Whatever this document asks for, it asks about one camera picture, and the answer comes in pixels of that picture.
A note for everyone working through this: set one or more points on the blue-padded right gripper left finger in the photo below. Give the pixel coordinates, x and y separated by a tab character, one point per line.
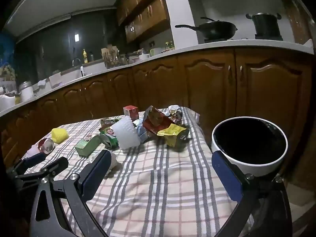
92	174

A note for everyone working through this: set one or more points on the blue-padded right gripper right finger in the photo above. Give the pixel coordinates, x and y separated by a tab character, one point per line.
230	175

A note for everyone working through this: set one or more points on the green carton box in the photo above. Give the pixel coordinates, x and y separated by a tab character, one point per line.
87	145

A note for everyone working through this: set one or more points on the green foil snack bag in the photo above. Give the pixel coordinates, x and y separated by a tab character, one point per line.
107	135

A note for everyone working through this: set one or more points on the white foam block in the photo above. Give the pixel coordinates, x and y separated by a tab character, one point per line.
126	133

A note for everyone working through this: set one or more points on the yellow foil snack wrapper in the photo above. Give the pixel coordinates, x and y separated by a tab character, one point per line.
174	135

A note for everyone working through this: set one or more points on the red small carton box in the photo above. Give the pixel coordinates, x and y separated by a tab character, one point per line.
131	111

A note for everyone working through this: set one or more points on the cartoon print wrapper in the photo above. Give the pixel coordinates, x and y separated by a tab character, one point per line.
175	114

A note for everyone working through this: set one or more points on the red foil snack bag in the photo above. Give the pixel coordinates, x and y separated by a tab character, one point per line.
154	120

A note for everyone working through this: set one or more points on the blue white paper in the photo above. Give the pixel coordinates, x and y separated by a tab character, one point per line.
141	131

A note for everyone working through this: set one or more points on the white round trash bin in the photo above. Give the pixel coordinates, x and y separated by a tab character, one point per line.
255	145

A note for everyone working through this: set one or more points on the wooden lower kitchen cabinets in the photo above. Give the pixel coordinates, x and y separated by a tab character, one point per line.
273	84

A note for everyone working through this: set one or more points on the wooden kitchen cabinets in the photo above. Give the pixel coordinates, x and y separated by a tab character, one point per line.
273	84
142	19

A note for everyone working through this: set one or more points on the wooden upper kitchen cabinets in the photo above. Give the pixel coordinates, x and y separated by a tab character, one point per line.
142	19

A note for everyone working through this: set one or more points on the white crumpled tissue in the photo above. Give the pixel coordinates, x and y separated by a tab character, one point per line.
111	162

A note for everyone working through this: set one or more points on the yellow crumpled ball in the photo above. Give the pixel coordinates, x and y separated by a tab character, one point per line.
59	135

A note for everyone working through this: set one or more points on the crushed red metal can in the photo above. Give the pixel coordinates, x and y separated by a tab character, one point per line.
46	146

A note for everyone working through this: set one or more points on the plaid checked tablecloth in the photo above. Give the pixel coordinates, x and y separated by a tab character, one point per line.
158	191

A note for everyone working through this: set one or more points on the white jar with lid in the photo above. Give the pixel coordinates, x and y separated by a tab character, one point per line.
26	91

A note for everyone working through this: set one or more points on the yellow oil bottle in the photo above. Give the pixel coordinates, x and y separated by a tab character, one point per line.
85	56

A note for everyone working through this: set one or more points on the knife and utensil rack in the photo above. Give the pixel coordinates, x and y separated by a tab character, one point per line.
110	56

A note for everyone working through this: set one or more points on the black wok pan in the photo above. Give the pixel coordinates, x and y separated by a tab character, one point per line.
214	30

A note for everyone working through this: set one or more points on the black cooking pot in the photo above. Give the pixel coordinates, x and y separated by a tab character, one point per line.
266	26

